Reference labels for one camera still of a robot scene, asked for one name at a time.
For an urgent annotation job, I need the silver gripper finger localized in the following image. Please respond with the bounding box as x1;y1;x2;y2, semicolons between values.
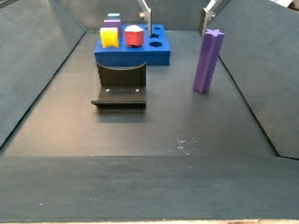
199;0;222;36
136;0;153;37

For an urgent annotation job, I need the purple star-shaped block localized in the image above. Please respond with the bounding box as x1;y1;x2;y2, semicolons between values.
193;29;225;93

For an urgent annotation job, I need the blue shape sorter board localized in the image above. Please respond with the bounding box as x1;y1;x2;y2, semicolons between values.
95;24;171;67

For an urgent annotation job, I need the red pentagon block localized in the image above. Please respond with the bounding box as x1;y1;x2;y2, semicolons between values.
126;24;144;47

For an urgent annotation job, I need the light blue block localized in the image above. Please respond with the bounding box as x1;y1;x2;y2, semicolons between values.
107;13;120;19

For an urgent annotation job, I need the purple square block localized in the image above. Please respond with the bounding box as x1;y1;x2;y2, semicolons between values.
104;19;122;36

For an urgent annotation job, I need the yellow arch block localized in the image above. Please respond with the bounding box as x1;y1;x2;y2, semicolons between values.
99;27;119;48

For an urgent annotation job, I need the black curved stand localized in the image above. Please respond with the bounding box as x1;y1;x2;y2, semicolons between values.
91;64;147;108

